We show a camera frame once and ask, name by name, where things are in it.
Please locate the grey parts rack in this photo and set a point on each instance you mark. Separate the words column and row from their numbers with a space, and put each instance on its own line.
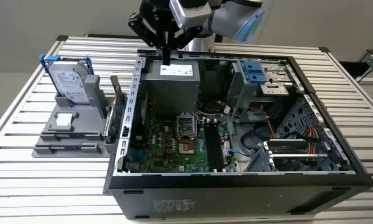
column 86, row 123

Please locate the grey metal drive cage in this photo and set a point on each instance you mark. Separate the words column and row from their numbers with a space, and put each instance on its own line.
column 245, row 93

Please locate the black RAM slot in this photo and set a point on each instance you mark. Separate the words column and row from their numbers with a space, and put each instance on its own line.
column 208, row 144
column 217, row 144
column 212, row 144

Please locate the grey metal disk bay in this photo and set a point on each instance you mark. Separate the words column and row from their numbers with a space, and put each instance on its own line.
column 298, row 155

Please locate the black drive with print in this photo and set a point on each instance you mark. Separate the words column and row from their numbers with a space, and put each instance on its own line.
column 285, row 145

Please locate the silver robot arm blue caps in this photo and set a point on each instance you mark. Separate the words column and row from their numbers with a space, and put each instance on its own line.
column 226, row 21

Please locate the silver camera with black bracket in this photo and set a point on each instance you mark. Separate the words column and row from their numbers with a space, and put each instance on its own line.
column 192, row 14

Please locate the black bar yellow end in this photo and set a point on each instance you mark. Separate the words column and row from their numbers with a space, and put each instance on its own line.
column 112, row 36

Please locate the green motherboard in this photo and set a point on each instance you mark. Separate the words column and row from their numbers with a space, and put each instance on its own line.
column 189, row 163

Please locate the RAM stick with black chips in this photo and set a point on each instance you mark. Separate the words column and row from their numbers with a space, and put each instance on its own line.
column 66, row 148
column 69, row 135

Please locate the blue board connector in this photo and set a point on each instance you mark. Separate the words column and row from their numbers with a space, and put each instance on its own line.
column 136, row 156

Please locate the white board power connector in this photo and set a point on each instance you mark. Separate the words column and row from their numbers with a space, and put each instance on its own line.
column 226, row 146

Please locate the CPU socket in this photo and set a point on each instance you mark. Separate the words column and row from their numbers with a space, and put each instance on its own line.
column 186, row 148

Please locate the silver CPU chip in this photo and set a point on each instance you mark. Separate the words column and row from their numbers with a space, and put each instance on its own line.
column 62, row 119

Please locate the hard disk in blue carrier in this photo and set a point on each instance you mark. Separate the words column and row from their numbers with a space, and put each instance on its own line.
column 68, row 81

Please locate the black box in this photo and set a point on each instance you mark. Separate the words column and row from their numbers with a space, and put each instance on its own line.
column 354, row 68

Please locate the black round fan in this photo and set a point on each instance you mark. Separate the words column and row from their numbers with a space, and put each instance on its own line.
column 210, row 106

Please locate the blue plastic drive latch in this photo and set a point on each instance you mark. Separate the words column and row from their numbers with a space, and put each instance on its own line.
column 253, row 72

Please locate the green graphics card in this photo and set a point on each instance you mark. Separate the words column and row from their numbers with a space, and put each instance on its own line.
column 117, row 105

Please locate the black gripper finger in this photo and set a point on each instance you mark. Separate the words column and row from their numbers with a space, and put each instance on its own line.
column 186, row 37
column 142, row 32

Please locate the black open PC case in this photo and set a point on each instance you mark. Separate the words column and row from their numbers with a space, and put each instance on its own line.
column 236, row 200

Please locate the black chipset chip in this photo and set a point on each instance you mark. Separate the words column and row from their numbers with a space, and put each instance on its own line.
column 158, row 163

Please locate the grey power supply unit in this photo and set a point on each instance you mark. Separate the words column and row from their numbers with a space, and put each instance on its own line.
column 170, row 93

